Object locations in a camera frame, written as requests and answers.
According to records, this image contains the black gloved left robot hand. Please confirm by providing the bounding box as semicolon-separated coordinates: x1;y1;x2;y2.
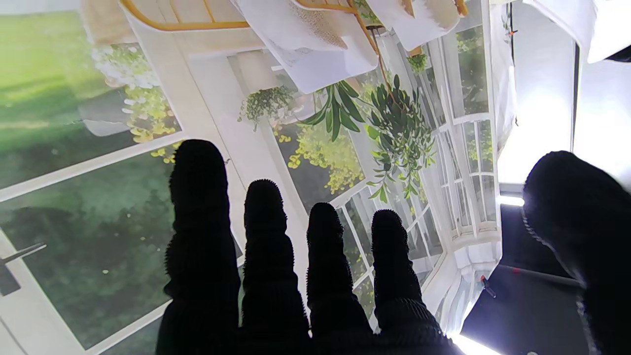
605;45;631;63

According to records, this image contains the printed garden window backdrop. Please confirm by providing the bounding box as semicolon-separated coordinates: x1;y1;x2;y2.
0;0;518;355

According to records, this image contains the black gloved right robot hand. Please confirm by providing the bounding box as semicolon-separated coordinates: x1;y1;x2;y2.
157;140;631;355

